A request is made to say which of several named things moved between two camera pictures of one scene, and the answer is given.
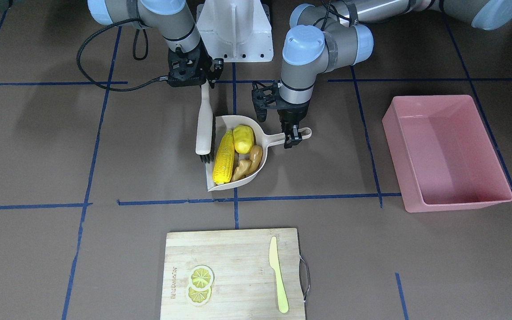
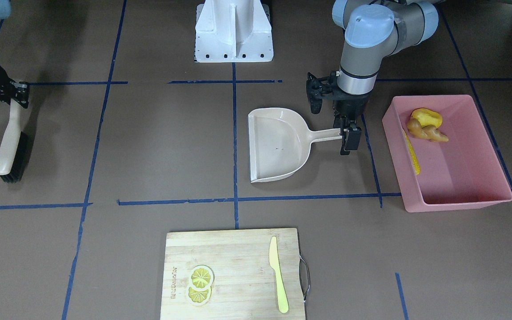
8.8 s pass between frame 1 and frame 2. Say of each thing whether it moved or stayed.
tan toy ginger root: moved
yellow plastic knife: stayed
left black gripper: moved
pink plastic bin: stayed
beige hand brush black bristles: moved
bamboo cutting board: stayed
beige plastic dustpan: moved
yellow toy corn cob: moved
